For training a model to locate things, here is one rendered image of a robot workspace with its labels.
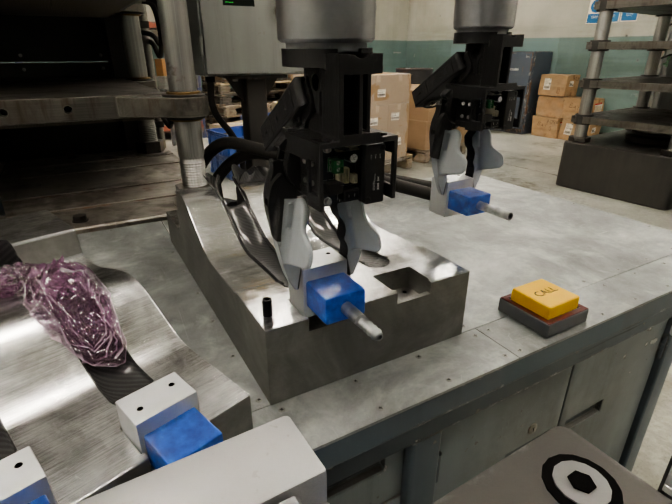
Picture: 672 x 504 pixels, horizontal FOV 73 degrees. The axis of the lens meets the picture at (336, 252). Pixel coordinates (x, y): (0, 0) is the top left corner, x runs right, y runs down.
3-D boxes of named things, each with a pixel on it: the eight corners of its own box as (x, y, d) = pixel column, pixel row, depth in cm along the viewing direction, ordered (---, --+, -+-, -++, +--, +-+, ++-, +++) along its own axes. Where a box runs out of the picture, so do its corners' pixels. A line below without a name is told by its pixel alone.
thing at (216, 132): (276, 156, 433) (275, 132, 424) (238, 162, 409) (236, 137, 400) (244, 146, 475) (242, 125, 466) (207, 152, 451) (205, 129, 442)
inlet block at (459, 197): (519, 232, 62) (526, 194, 60) (493, 239, 60) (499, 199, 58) (453, 205, 72) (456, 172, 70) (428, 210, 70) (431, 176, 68)
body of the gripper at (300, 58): (316, 222, 35) (312, 49, 30) (273, 192, 42) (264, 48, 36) (397, 205, 38) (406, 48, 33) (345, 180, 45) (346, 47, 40)
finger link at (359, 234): (373, 294, 43) (355, 208, 38) (341, 269, 48) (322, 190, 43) (399, 280, 44) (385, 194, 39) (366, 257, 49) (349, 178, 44)
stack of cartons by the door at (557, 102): (599, 141, 619) (614, 75, 585) (586, 143, 602) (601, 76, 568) (542, 132, 683) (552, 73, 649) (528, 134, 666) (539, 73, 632)
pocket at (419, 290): (430, 309, 53) (433, 281, 52) (394, 321, 51) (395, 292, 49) (406, 293, 57) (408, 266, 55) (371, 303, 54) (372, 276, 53)
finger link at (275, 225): (262, 241, 40) (278, 141, 37) (256, 235, 41) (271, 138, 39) (309, 242, 43) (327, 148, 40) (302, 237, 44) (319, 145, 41)
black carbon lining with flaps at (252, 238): (398, 277, 57) (402, 205, 53) (279, 310, 50) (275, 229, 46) (286, 203, 85) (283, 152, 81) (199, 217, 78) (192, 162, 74)
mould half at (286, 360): (461, 334, 58) (474, 235, 52) (270, 406, 46) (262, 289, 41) (296, 218, 98) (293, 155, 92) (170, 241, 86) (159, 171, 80)
